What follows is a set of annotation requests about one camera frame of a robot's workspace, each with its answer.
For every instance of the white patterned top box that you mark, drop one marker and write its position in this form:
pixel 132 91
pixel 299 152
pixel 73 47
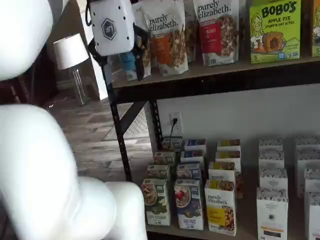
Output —
pixel 313 180
pixel 314 217
pixel 303 162
pixel 271 158
pixel 273 178
pixel 270 143
pixel 272 215
pixel 307 143

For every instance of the grey patterned floor rug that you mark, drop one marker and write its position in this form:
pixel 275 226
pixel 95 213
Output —
pixel 135 127

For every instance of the white wall outlet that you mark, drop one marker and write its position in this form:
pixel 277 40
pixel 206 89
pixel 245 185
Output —
pixel 178 125

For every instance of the green Bobo's apple pie box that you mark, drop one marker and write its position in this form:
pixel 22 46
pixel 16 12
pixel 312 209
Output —
pixel 275 32

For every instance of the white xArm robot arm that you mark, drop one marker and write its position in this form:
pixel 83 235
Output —
pixel 37 162

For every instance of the granola bag red label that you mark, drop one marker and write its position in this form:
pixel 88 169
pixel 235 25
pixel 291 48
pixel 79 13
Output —
pixel 215 37

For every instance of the black metal shelving rack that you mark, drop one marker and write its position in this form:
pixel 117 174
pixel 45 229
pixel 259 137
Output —
pixel 200 87

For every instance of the dark brown furniture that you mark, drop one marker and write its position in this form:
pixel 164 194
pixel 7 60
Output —
pixel 40 75

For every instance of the green apple cinnamon oatmeal box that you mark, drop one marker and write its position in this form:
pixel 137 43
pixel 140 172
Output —
pixel 158 172
pixel 168 144
pixel 163 158
pixel 156 202

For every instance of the granola bag orange label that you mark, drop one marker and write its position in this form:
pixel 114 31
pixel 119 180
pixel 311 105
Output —
pixel 192 32
pixel 165 45

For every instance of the yellow Bobo's box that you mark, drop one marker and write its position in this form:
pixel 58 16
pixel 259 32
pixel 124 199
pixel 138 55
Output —
pixel 316 30

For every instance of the granola bag blue label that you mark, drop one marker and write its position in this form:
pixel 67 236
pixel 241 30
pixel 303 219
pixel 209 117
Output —
pixel 127 62

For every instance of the lamp with white shade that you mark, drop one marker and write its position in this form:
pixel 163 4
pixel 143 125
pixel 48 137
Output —
pixel 70 51

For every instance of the yellow purely elizabeth box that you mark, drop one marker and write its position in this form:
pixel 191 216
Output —
pixel 221 172
pixel 220 210
pixel 228 145
pixel 228 155

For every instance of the blue and white oatmeal box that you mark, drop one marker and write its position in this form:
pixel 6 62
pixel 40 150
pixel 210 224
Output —
pixel 192 156
pixel 195 144
pixel 188 171
pixel 188 205

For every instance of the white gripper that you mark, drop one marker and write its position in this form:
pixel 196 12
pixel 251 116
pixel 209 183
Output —
pixel 112 27

